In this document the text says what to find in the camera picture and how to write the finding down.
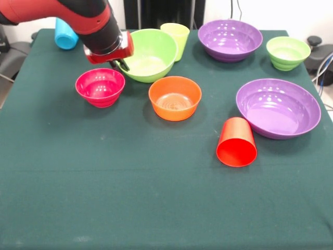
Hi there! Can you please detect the dark green tablecloth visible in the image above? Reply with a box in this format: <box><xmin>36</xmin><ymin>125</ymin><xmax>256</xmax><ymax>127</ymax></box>
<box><xmin>0</xmin><ymin>28</ymin><xmax>333</xmax><ymax>250</ymax></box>

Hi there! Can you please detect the black chair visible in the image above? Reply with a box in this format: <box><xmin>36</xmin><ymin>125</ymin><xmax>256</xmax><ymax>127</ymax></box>
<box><xmin>0</xmin><ymin>24</ymin><xmax>39</xmax><ymax>82</ymax></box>
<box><xmin>306</xmin><ymin>35</ymin><xmax>333</xmax><ymax>86</ymax></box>

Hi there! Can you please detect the red cup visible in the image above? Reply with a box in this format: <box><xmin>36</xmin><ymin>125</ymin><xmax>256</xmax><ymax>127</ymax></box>
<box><xmin>216</xmin><ymin>117</ymin><xmax>258</xmax><ymax>168</ymax></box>

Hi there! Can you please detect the large green bowl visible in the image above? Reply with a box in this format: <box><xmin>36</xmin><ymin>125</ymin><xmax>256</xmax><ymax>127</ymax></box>
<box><xmin>116</xmin><ymin>28</ymin><xmax>179</xmax><ymax>84</ymax></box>

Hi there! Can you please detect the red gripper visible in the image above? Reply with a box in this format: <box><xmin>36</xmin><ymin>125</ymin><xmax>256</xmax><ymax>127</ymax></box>
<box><xmin>83</xmin><ymin>30</ymin><xmax>135</xmax><ymax>72</ymax></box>

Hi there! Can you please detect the blue cable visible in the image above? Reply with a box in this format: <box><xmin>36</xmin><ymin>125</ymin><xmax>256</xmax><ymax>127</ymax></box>
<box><xmin>317</xmin><ymin>52</ymin><xmax>333</xmax><ymax>88</ymax></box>

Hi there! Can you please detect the purple bowl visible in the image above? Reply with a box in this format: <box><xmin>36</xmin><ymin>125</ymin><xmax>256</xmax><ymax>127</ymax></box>
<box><xmin>197</xmin><ymin>19</ymin><xmax>263</xmax><ymax>63</ymax></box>
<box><xmin>236</xmin><ymin>78</ymin><xmax>322</xmax><ymax>140</ymax></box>

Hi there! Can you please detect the yellow-green cup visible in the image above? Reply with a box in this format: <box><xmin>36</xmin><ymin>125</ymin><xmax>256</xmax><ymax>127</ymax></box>
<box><xmin>160</xmin><ymin>22</ymin><xmax>190</xmax><ymax>63</ymax></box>

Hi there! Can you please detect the orange bowl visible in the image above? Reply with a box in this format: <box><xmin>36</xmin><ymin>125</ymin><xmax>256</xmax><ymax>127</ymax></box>
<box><xmin>148</xmin><ymin>76</ymin><xmax>202</xmax><ymax>122</ymax></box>

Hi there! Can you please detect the black cable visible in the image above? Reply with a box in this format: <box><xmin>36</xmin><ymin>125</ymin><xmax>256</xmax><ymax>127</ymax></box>
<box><xmin>230</xmin><ymin>0</ymin><xmax>244</xmax><ymax>21</ymax></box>

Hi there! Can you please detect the small green bowl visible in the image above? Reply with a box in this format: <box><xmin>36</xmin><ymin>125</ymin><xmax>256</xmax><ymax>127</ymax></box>
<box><xmin>266</xmin><ymin>36</ymin><xmax>312</xmax><ymax>71</ymax></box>

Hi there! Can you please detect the blue cup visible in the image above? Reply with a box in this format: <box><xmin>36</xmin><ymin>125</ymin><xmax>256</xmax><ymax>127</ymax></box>
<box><xmin>54</xmin><ymin>17</ymin><xmax>80</xmax><ymax>51</ymax></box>

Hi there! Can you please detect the white cable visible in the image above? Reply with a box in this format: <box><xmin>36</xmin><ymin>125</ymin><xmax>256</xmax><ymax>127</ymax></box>
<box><xmin>311</xmin><ymin>58</ymin><xmax>333</xmax><ymax>83</ymax></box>

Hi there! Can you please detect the pink bowl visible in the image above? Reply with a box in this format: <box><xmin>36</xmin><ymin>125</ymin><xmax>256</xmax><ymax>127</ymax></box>
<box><xmin>75</xmin><ymin>68</ymin><xmax>126</xmax><ymax>108</ymax></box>

